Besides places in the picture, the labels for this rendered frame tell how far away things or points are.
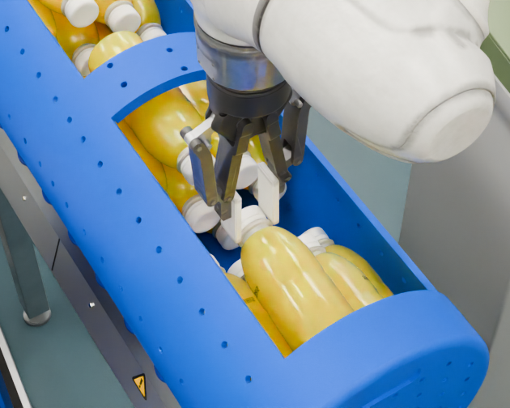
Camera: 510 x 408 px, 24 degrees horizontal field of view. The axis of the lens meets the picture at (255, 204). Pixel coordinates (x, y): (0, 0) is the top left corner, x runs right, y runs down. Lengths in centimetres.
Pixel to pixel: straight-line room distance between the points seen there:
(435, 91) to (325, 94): 8
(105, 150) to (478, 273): 83
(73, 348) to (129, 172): 133
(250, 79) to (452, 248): 102
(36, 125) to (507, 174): 69
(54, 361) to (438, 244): 90
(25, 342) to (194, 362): 142
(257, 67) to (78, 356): 160
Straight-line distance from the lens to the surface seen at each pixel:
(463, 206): 186
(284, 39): 84
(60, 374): 249
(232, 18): 90
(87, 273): 150
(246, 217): 119
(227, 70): 98
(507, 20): 161
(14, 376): 233
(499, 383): 212
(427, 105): 79
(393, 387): 111
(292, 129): 112
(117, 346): 148
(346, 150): 280
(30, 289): 244
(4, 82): 139
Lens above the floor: 215
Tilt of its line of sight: 53 degrees down
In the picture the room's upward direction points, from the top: straight up
